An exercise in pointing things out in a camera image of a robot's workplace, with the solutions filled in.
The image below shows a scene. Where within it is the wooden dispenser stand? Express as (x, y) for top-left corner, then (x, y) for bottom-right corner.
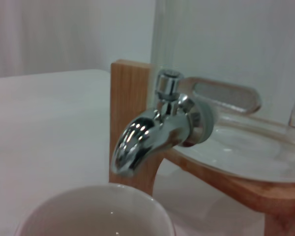
(109, 59), (295, 236)

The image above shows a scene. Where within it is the chrome faucet tap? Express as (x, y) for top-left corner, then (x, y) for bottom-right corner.
(110, 69), (214, 177)

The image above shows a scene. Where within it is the clear glass water dispenser jar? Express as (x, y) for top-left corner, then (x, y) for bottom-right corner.
(149, 0), (295, 184)

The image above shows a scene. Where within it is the red cup with white inside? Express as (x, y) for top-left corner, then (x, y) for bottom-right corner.
(13, 183), (175, 236)

